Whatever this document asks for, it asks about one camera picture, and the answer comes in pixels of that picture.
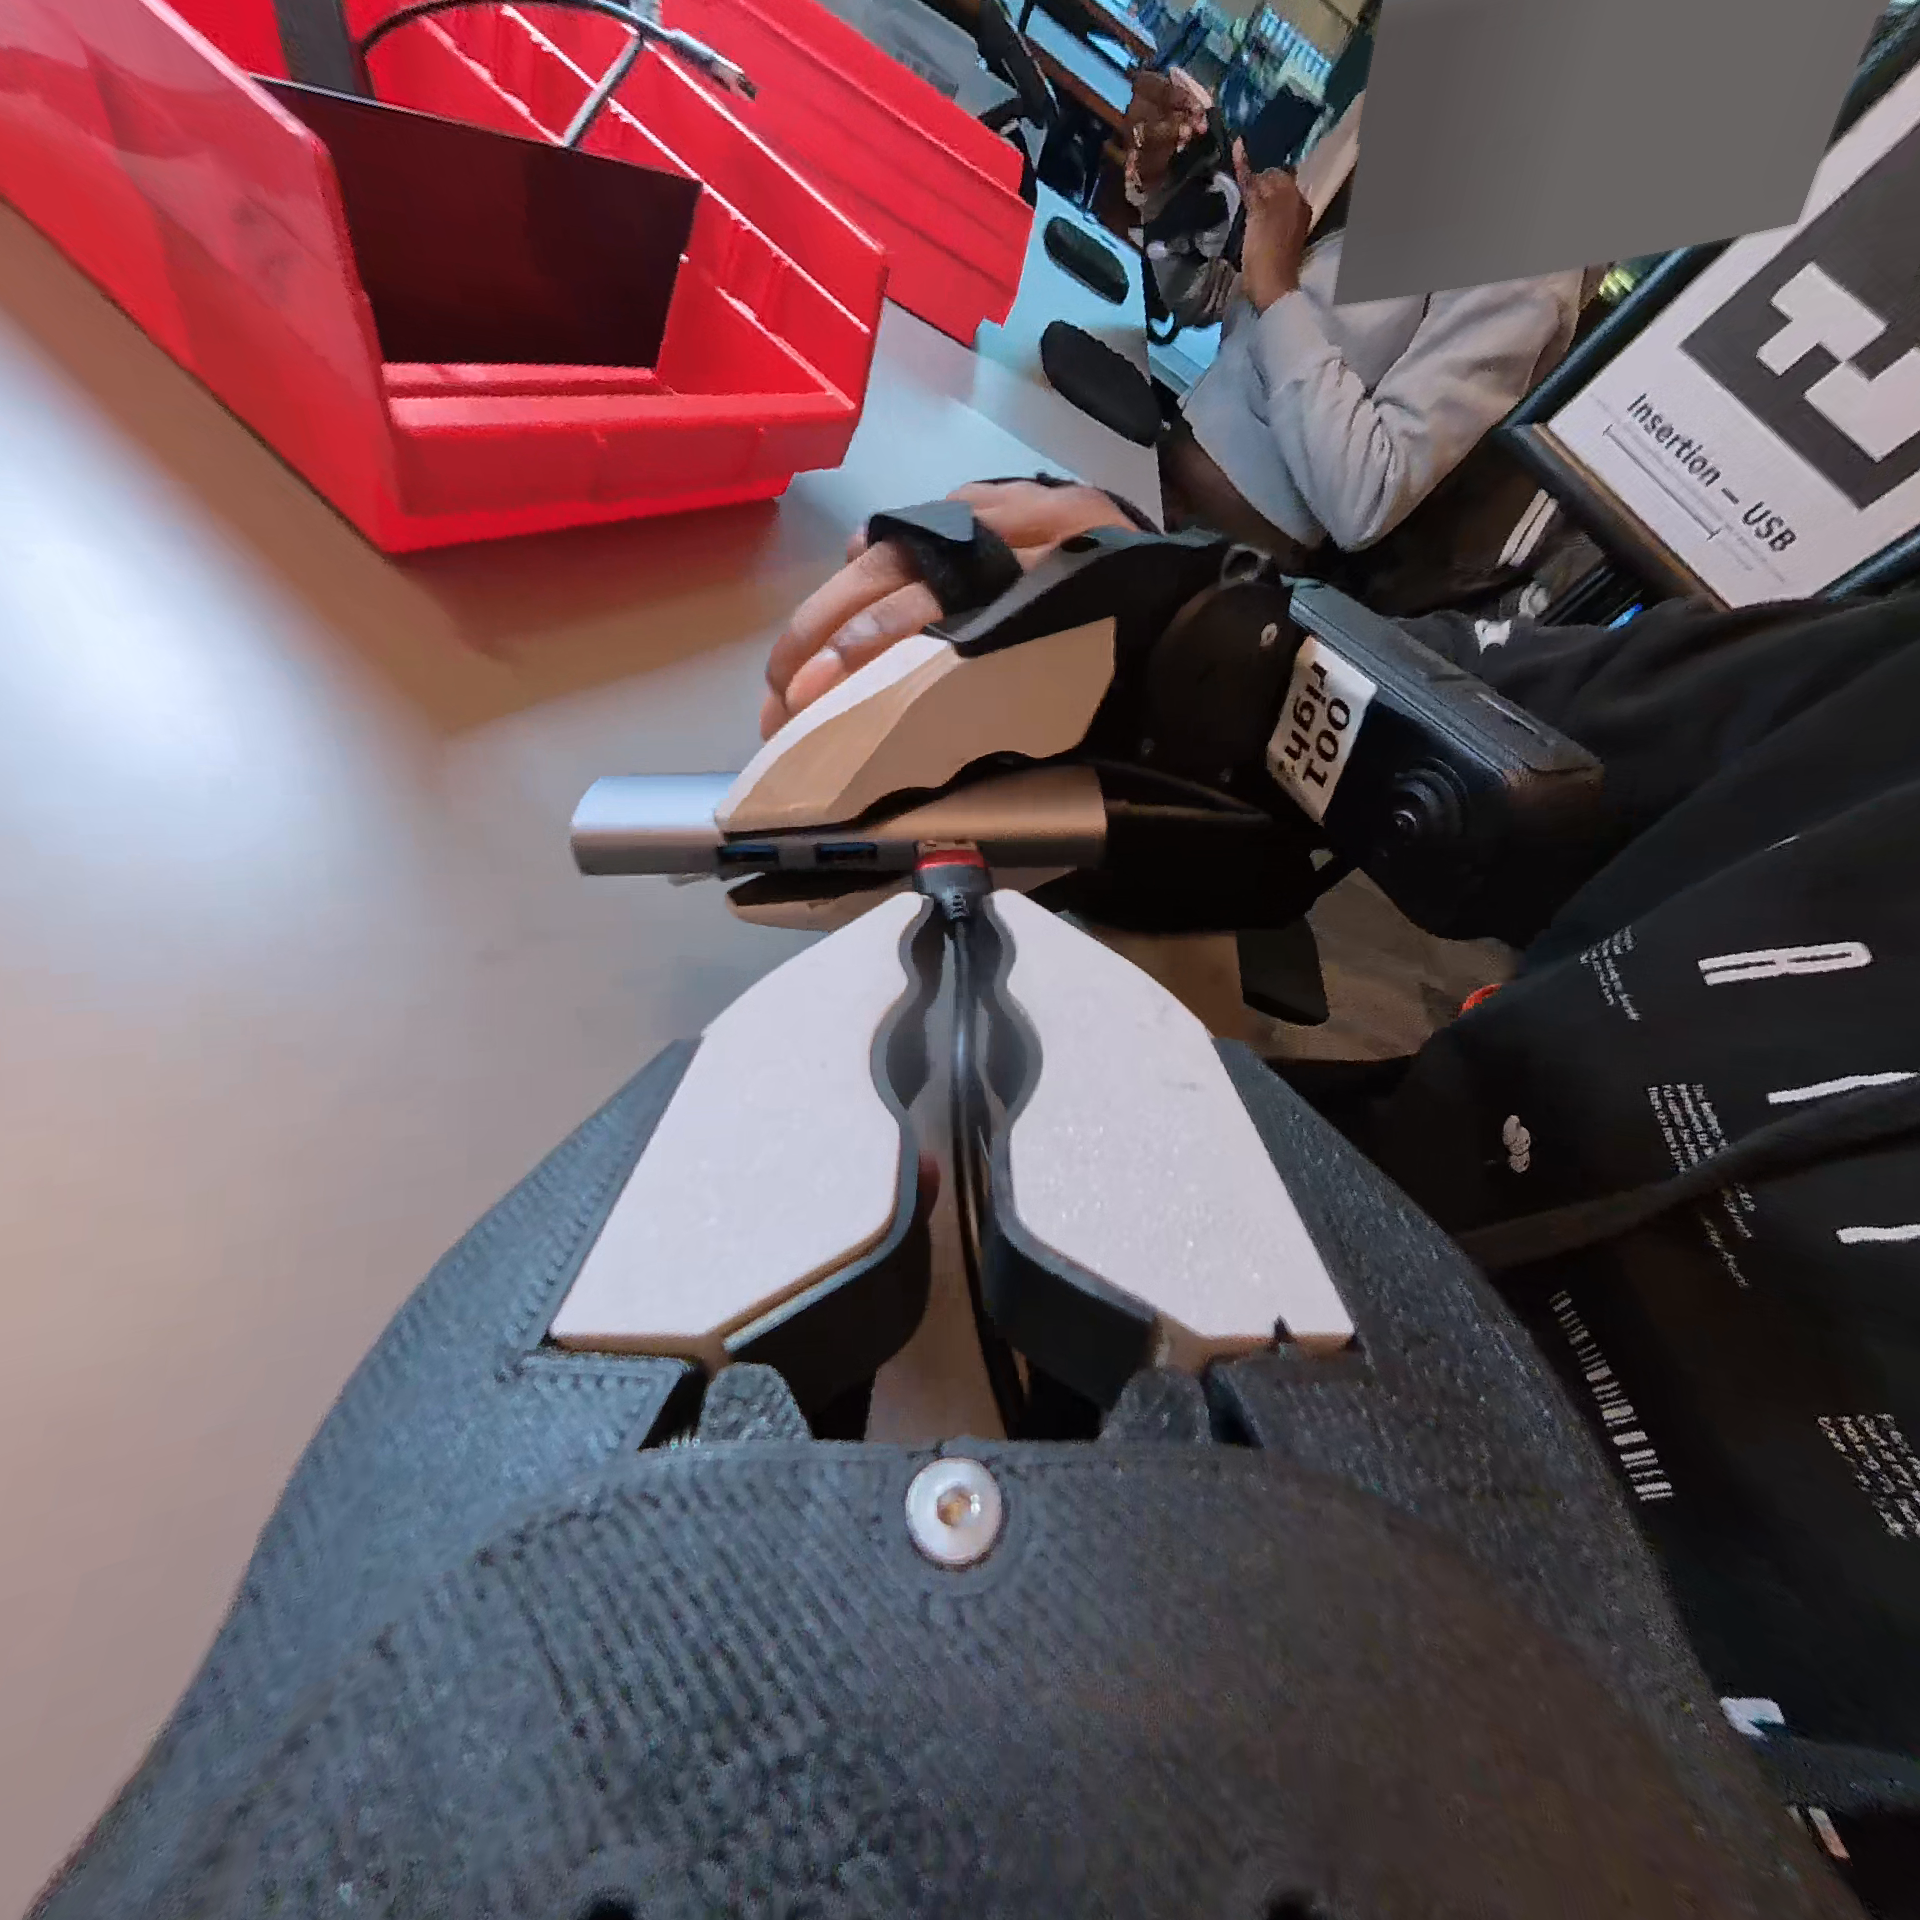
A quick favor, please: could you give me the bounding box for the white printed sign board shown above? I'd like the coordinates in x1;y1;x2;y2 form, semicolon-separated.
1545;90;1920;608

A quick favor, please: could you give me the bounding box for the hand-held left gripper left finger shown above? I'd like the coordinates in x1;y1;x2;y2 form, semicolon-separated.
547;892;951;1353

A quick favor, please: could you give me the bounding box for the black silver plug cable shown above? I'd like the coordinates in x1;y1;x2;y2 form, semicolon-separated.
353;0;762;154

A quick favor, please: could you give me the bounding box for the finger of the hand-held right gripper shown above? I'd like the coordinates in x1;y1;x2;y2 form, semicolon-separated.
714;612;1125;841
723;874;909;935

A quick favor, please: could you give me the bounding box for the person's black printed hoodie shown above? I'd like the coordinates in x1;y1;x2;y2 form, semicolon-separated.
1350;840;1920;1869

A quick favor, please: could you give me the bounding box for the black textured wrist pad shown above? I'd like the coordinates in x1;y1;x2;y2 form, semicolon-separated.
1039;216;1145;303
1037;320;1165;448

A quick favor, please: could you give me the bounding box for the black bin divider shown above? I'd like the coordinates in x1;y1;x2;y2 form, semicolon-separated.
251;72;705;370

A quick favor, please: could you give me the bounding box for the person's right hand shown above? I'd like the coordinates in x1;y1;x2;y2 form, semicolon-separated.
759;480;1163;740

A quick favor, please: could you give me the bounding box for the grey slim usb hub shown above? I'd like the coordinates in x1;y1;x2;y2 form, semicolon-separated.
566;773;1115;889

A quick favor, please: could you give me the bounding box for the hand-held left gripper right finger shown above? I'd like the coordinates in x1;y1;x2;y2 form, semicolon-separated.
983;889;1361;1364

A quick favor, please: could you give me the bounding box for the black red braided cable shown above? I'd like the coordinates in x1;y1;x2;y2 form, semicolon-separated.
913;836;1039;1426

